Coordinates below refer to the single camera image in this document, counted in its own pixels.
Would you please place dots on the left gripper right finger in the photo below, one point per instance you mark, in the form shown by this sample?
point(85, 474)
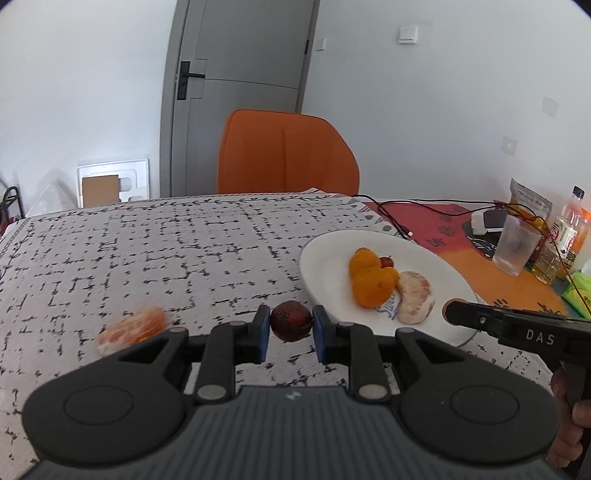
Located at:
point(452, 403)

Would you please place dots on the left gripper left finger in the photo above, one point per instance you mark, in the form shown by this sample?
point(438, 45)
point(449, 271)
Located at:
point(131, 403)

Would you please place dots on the large peeled pomelo segment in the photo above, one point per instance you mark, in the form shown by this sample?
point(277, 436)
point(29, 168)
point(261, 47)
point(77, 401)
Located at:
point(417, 298)

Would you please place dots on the large orange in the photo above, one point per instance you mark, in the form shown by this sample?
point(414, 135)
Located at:
point(372, 288)

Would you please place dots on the small red apple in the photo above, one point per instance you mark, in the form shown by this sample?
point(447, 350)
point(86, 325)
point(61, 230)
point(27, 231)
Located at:
point(387, 262)

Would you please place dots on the dark red plum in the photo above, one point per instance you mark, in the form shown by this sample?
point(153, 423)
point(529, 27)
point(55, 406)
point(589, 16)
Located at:
point(290, 321)

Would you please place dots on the medium orange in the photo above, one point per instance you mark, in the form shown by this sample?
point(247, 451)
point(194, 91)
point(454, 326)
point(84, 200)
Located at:
point(363, 259)

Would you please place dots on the brown round fruit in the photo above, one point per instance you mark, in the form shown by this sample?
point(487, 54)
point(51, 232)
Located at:
point(452, 307)

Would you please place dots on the person's right hand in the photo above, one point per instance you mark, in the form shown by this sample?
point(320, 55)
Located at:
point(567, 446)

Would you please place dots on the peeled orange-pink citrus segment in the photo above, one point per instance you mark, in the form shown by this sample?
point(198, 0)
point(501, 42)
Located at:
point(133, 329)

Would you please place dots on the clear plastic cup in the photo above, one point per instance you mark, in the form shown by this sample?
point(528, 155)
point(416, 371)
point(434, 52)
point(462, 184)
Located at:
point(517, 243)

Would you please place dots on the plastic drink bottle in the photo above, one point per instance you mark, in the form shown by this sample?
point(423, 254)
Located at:
point(568, 228)

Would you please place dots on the snack bag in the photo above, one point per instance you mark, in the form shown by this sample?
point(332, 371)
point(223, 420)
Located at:
point(534, 207)

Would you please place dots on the white black device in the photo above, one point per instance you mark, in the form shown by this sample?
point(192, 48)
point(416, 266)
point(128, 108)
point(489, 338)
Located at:
point(488, 221)

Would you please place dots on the red orange table mat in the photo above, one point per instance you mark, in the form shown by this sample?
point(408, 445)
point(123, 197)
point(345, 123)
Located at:
point(443, 228)

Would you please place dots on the white plate with logo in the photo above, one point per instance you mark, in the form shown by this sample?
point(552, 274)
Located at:
point(324, 267)

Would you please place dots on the white framed board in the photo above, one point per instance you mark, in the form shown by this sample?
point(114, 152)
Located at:
point(108, 182)

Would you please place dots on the black metal rack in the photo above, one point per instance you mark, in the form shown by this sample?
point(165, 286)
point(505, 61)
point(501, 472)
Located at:
point(11, 208)

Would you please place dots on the orange chair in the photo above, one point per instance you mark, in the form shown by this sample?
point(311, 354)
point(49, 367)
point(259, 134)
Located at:
point(277, 152)

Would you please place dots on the grey door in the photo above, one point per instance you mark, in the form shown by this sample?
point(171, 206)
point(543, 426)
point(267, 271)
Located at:
point(254, 55)

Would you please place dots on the black door handle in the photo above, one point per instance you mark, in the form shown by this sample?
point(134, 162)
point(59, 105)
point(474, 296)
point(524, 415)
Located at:
point(184, 75)

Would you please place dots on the white light switch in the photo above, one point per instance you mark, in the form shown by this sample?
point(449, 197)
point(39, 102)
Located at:
point(408, 35)

